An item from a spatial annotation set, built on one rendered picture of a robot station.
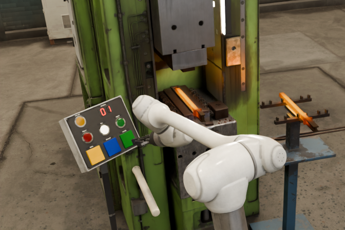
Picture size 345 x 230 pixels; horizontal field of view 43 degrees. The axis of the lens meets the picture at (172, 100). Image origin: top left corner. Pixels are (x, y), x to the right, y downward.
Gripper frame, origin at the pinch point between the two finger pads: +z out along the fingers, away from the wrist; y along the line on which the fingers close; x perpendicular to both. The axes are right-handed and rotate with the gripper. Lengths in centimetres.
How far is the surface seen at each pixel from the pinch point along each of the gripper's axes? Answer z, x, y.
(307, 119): -40, -26, 77
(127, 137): 11.0, 1.9, 2.2
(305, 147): -21, -48, 92
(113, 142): 11.2, 3.0, -6.1
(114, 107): 13.2, 18.9, 3.3
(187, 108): 16, 0, 50
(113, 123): 12.6, 11.5, -1.1
